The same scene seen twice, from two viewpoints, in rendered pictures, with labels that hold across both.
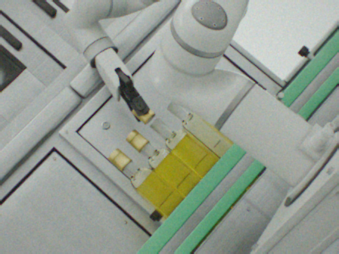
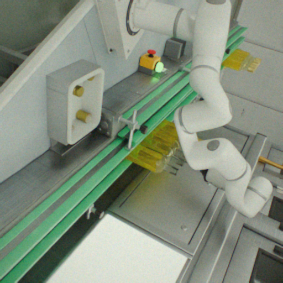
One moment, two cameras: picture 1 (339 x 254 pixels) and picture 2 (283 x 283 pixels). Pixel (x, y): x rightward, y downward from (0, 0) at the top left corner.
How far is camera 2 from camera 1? 1.64 m
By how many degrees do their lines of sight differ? 71
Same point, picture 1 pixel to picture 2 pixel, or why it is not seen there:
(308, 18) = (90, 260)
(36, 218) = not seen: hidden behind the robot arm
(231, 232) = (143, 87)
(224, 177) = (151, 105)
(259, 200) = (132, 94)
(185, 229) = (162, 93)
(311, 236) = not seen: outside the picture
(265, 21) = (126, 252)
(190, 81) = not seen: hidden behind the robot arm
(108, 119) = (209, 185)
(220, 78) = (193, 19)
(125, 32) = (224, 233)
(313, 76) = (100, 169)
